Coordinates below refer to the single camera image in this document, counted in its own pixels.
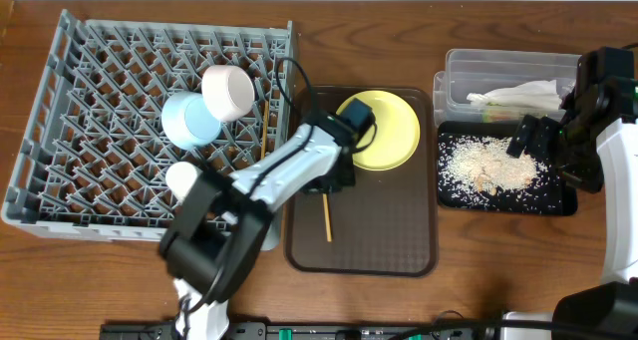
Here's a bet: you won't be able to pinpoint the green orange snack wrapper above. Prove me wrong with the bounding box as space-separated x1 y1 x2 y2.
481 106 525 124

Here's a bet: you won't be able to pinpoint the wooden chopstick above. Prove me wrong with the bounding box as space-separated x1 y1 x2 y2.
322 193 333 242
260 100 270 160

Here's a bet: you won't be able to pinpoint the light blue bowl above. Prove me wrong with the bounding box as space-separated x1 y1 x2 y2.
160 92 222 151

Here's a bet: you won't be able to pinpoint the grey dishwasher rack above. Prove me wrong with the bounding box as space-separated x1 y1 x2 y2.
1 12 297 241

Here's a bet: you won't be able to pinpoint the white bowl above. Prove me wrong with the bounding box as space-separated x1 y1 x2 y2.
201 65 255 123

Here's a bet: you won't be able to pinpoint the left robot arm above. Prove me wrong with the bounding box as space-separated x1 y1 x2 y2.
159 99 377 339

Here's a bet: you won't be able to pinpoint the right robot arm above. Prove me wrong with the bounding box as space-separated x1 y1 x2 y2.
503 45 637 338

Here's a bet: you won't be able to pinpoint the white cup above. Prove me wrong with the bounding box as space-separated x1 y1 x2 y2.
165 162 202 202

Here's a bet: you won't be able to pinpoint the brown serving tray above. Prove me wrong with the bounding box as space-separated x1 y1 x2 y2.
284 88 439 277

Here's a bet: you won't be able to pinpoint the rice and food scraps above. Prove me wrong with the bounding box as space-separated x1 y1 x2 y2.
437 134 550 209

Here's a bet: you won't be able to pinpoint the yellow plate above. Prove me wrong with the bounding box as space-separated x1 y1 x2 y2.
337 90 421 170

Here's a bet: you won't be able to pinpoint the black waste tray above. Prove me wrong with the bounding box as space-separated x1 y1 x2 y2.
437 121 578 216

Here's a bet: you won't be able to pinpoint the clear plastic bin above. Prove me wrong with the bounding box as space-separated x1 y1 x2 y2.
433 49 579 126

